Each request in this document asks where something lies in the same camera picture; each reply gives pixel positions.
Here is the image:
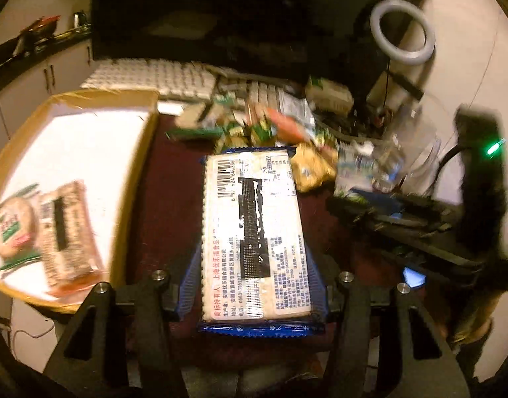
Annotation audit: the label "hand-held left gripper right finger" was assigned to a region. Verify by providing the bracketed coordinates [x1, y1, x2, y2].
[310, 253, 470, 398]

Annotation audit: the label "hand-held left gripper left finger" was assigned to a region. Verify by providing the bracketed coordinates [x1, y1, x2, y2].
[42, 253, 203, 398]

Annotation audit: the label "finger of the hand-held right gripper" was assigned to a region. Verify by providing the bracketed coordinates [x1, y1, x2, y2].
[362, 221, 466, 264]
[326, 189, 464, 233]

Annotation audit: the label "blue-edged white cracker packet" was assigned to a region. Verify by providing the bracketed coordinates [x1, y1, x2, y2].
[197, 146, 330, 336]

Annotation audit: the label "gold-lined cardboard box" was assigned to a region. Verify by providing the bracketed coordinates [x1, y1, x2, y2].
[0, 90, 159, 313]

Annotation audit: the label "person's right forearm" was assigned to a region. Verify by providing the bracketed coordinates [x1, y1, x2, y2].
[453, 290, 493, 345]

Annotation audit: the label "clear plastic container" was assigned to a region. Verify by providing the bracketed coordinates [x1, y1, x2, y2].
[397, 91, 449, 193]

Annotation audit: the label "white and green carton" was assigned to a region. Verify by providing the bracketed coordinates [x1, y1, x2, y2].
[306, 75, 355, 113]

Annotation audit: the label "brown snack packet orange edge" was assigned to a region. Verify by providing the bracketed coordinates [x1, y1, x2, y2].
[38, 180, 105, 298]

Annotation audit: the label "pile of snack packets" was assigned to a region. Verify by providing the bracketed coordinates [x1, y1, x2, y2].
[166, 91, 406, 195]

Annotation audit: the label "round cracker packet green label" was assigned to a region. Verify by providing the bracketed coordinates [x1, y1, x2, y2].
[0, 184, 43, 276]

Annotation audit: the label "white computer keyboard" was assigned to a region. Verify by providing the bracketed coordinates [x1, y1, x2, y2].
[80, 59, 308, 110]

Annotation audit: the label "black computer monitor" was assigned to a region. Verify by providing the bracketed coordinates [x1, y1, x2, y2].
[90, 0, 431, 92]

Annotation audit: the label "white kitchen cabinets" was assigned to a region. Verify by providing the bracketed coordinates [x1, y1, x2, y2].
[0, 35, 95, 142]

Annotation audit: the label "red wok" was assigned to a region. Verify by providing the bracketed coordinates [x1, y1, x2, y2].
[18, 16, 61, 44]

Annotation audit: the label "white floor cable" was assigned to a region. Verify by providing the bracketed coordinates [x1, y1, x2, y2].
[11, 328, 56, 341]

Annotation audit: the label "white ring light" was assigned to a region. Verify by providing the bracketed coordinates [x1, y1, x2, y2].
[369, 0, 438, 100]

